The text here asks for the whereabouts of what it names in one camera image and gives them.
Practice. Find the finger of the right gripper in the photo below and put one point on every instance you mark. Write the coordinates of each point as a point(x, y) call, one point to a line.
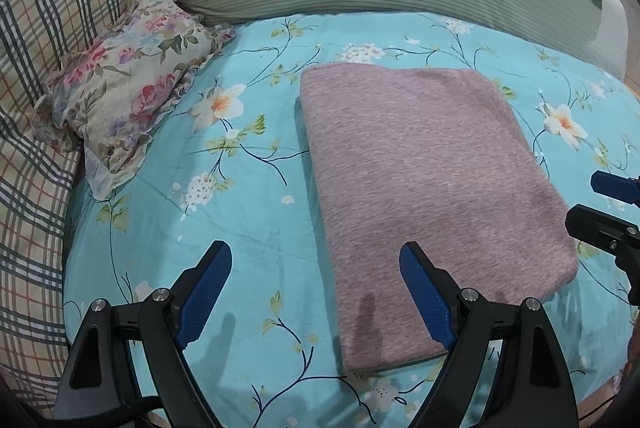
point(626, 190)
point(602, 231)

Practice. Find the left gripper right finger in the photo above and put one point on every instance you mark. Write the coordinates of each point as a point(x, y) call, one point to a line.
point(531, 387)

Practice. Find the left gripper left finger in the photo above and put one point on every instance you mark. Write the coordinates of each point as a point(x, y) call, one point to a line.
point(127, 361)

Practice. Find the pink fuzzy garment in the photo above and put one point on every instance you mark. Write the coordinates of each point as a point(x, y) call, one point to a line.
point(433, 156)

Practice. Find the small floral pillow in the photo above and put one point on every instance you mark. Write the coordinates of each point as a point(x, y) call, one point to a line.
point(108, 100)

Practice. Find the plaid checked pillow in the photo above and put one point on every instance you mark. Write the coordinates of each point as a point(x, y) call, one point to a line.
point(38, 39)

